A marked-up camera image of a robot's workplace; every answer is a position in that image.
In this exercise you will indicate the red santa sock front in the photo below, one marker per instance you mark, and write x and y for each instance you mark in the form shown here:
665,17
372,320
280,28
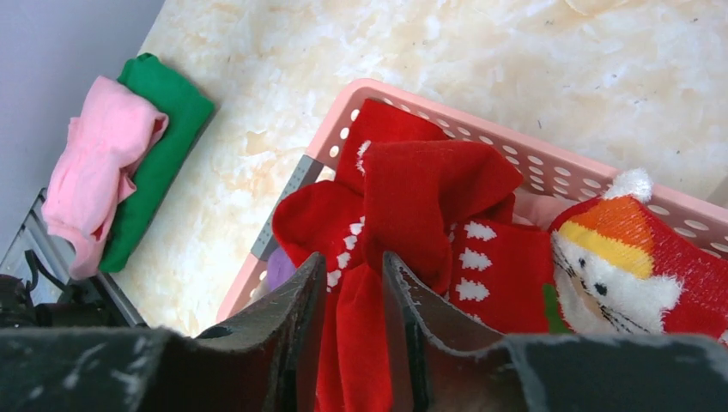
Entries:
378,122

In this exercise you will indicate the red santa face sock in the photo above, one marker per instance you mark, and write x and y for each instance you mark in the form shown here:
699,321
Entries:
620,269

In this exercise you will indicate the red patterned sock pair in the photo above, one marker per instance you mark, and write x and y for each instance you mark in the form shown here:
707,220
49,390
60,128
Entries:
498,274

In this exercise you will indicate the pink plastic basket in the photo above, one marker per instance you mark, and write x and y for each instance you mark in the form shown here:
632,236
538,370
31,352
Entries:
548,175

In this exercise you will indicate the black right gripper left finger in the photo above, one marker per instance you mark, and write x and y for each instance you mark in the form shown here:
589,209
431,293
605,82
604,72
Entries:
263,358

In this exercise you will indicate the plain red sock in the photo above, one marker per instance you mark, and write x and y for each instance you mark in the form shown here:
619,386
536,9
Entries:
412,193

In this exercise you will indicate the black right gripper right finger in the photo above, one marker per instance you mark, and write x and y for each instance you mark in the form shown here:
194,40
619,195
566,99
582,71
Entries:
442,360

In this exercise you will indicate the green cloth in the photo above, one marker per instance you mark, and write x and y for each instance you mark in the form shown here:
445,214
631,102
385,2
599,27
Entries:
188,110

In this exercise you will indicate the pink cloth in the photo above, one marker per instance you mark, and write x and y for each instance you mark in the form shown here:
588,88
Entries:
105,146

